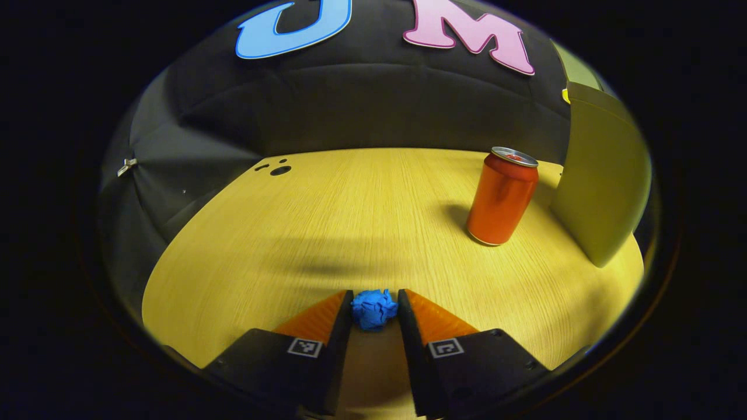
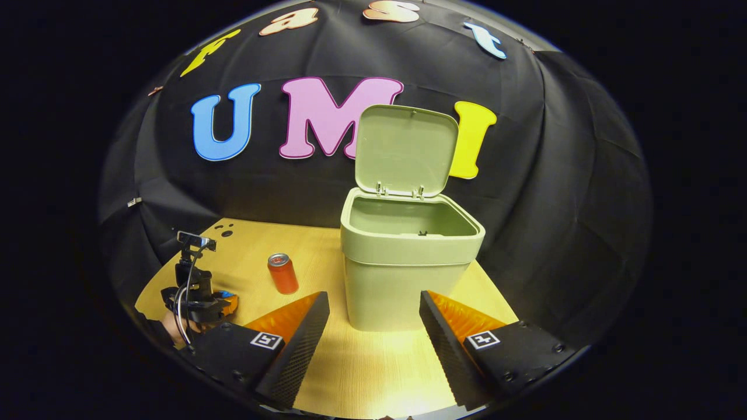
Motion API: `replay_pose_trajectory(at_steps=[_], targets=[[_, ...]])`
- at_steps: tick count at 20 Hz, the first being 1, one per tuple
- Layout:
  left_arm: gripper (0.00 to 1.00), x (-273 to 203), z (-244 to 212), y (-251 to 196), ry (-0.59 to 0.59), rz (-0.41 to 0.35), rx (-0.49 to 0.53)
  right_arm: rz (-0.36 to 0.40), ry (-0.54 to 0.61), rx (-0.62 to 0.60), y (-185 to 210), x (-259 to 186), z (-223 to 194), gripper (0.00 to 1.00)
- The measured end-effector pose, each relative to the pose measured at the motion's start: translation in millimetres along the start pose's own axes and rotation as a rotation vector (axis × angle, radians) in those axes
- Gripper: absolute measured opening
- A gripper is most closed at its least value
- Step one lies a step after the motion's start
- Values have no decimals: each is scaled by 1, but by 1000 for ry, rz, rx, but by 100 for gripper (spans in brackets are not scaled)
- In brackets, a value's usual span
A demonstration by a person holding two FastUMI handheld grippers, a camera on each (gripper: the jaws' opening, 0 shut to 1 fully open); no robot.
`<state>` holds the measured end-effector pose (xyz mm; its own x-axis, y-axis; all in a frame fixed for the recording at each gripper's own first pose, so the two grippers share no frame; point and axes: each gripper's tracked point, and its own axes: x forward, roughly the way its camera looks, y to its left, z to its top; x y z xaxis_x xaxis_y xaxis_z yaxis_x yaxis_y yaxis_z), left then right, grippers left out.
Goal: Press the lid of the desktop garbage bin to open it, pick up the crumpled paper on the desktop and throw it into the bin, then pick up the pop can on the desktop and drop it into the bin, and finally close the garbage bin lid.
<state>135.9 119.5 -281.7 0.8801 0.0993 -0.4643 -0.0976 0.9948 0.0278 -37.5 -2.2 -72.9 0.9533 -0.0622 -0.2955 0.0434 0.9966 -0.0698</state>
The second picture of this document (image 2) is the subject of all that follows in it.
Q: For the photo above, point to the red pop can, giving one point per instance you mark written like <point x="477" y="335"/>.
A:
<point x="284" y="277"/>

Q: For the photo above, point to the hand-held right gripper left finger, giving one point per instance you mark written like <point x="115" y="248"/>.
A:
<point x="300" y="350"/>

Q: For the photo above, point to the small copper clip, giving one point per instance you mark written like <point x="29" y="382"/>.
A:
<point x="154" y="90"/>

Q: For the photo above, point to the black backdrop cloth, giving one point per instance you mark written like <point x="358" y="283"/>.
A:
<point x="525" y="204"/>

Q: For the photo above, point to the green desktop garbage bin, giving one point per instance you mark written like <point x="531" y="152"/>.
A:
<point x="402" y="291"/>

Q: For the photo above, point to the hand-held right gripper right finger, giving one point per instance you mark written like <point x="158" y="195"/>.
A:
<point x="446" y="356"/>

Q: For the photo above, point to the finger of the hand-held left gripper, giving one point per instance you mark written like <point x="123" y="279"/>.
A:
<point x="229" y="304"/>

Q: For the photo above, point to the wooden desktop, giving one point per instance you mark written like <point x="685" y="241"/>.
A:
<point x="350" y="373"/>

